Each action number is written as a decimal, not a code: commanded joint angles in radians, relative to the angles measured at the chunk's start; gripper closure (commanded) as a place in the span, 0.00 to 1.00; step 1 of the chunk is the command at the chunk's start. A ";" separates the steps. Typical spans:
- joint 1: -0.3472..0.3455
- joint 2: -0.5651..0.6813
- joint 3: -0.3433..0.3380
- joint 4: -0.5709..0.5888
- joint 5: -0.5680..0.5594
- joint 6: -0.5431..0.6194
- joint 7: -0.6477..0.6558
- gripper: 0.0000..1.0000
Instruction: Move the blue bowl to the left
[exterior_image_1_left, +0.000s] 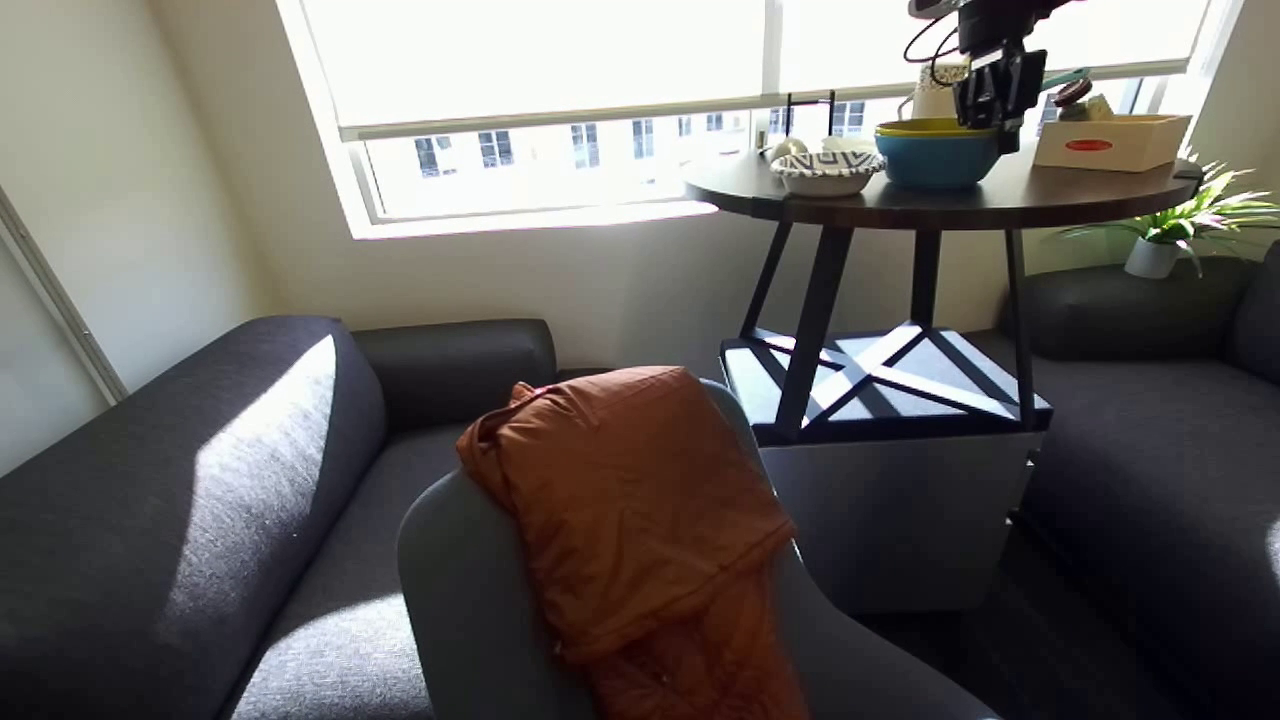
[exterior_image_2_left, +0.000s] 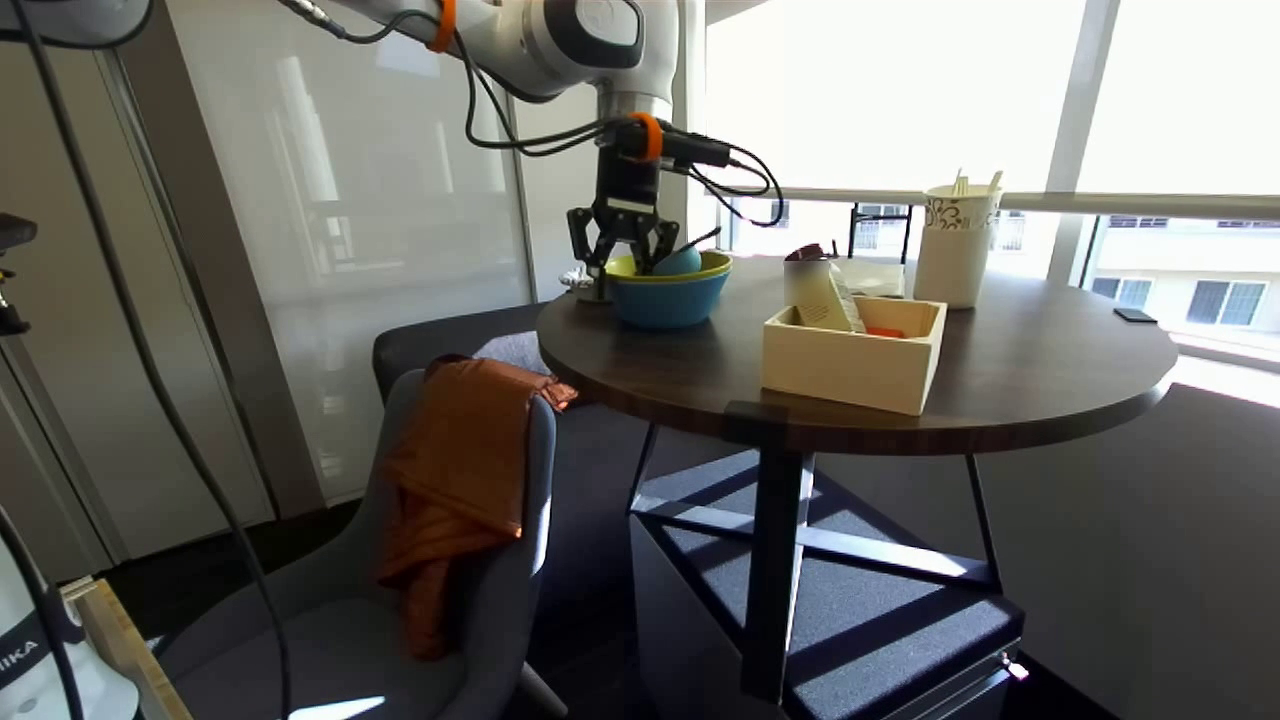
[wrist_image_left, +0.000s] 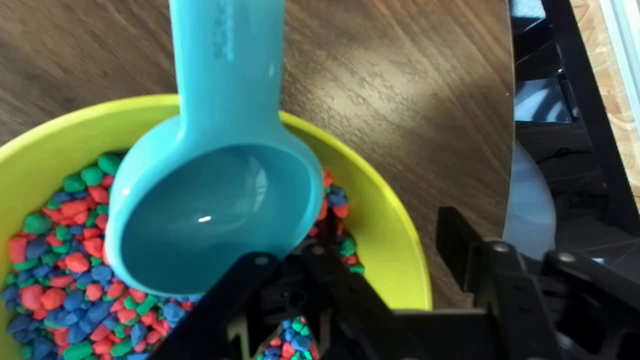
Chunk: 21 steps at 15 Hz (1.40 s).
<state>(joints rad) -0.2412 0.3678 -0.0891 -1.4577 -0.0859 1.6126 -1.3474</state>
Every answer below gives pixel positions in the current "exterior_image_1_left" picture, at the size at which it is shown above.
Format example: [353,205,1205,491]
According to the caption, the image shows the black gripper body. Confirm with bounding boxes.
[954,43,1048,133]

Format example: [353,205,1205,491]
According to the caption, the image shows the blue bowl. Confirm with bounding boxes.
[875,133,995,193]

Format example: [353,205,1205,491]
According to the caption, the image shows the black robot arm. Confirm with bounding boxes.
[906,0,1066,142]

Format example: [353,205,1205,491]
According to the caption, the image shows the yellow bowl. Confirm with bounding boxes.
[875,118,990,142]

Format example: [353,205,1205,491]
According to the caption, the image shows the white tissue box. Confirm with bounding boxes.
[1034,101,1189,171]

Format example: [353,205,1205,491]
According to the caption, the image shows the patterned white dish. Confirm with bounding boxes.
[767,140,882,197]

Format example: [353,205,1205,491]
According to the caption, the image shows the potted green plant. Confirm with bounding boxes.
[1122,160,1280,279]

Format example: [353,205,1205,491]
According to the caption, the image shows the round dark wooden table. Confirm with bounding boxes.
[687,160,1200,442]

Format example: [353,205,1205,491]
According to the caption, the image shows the dark grey sofa right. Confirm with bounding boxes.
[1017,247,1280,720]

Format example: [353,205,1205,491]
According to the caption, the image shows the dark grey sofa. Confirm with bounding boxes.
[1017,247,1280,720]
[0,316,555,720]

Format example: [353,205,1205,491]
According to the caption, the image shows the orange jacket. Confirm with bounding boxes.
[456,364,808,720]

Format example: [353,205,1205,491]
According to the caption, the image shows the white roller blind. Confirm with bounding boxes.
[275,0,1213,140]

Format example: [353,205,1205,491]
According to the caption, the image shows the dark grey sofa left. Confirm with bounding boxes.
[0,316,555,720]

